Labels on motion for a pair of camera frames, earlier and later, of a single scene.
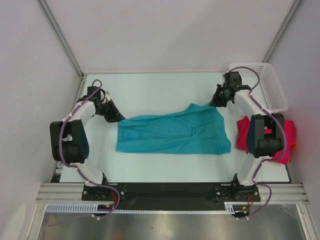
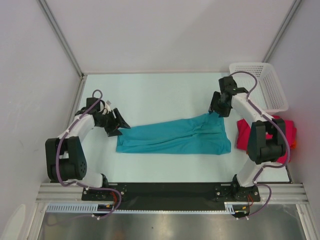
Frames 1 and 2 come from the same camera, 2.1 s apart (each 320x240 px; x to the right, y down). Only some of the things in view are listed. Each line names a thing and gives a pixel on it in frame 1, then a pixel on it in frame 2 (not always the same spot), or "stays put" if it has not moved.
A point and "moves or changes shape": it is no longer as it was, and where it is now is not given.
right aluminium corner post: x=281 y=31 stays put
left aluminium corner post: x=62 y=37 stays put
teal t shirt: x=196 y=129 moves or changes shape
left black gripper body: x=103 y=110 to x=108 y=122
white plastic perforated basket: x=269 y=92 stays put
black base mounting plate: x=159 y=196 stays put
